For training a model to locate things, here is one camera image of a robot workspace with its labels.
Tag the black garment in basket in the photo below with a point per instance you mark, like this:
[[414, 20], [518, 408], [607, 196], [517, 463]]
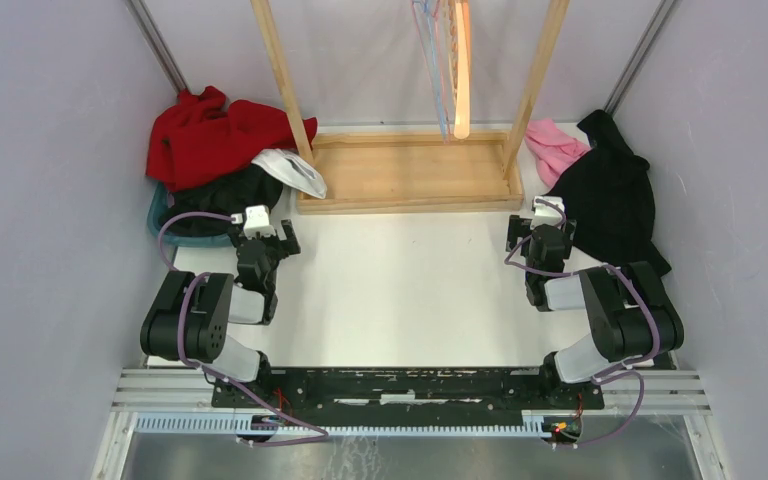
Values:
[[227, 195]]

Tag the red skirt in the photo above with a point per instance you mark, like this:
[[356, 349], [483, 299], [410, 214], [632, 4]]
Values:
[[204, 137]]

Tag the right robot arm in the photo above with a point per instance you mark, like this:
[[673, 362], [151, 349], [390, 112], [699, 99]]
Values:
[[631, 319]]

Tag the black garment on right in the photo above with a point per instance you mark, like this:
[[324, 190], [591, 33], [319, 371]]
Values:
[[608, 193]]

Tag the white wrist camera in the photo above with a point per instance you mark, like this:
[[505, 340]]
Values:
[[548, 210], [257, 223]]

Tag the white garment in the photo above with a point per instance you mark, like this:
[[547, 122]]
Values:
[[292, 170]]

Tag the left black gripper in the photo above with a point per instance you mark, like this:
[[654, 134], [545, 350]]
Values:
[[288, 245]]

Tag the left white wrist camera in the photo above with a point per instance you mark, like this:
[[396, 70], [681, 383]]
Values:
[[257, 223]]

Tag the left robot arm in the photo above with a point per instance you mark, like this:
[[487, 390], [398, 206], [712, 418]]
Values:
[[189, 322]]

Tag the aluminium frame rail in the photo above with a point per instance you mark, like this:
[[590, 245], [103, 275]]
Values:
[[179, 401]]

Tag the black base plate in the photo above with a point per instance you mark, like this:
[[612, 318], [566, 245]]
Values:
[[421, 397]]

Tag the wooden clothes rack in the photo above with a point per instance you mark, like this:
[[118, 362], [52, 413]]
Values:
[[414, 171]]

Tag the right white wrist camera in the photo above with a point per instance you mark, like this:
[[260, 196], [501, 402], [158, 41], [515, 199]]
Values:
[[548, 210]]

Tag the pink garment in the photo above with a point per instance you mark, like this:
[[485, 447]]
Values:
[[554, 150]]

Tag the wooden hanger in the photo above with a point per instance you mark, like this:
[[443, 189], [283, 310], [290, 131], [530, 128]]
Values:
[[460, 49]]

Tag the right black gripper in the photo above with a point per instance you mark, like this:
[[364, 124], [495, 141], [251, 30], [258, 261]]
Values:
[[517, 227]]

